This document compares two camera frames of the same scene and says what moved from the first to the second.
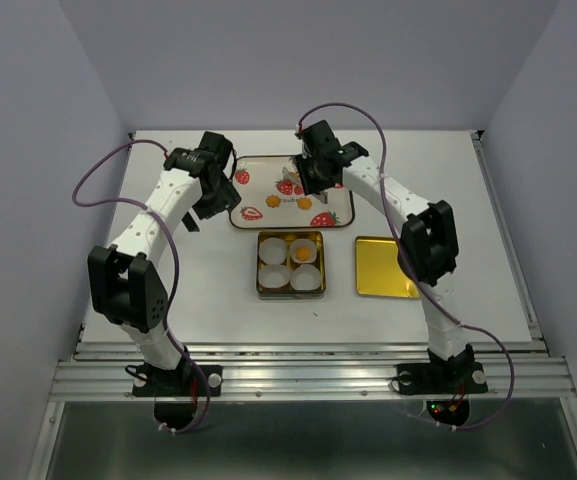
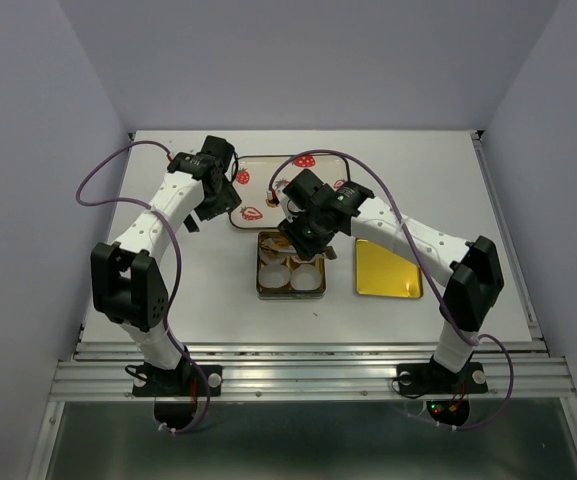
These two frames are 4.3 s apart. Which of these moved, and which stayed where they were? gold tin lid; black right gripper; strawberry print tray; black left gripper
Moved: black right gripper
Stayed: gold tin lid; black left gripper; strawberry print tray
